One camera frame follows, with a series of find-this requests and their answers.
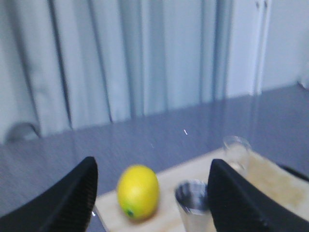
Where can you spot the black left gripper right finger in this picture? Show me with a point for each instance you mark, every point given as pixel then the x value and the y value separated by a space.
pixel 238 206

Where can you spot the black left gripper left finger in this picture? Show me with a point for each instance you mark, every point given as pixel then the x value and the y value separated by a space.
pixel 65 207

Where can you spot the steel double jigger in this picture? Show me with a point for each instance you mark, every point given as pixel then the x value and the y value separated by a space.
pixel 191 197

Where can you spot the clear glass beaker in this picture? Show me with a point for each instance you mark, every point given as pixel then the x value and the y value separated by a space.
pixel 237 153

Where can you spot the wooden cutting board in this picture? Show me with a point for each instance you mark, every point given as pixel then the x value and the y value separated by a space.
pixel 287 188

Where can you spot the yellow lemon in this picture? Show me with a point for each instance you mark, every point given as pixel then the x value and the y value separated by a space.
pixel 138 192

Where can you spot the grey curtain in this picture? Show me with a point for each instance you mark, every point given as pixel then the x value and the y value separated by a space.
pixel 71 64

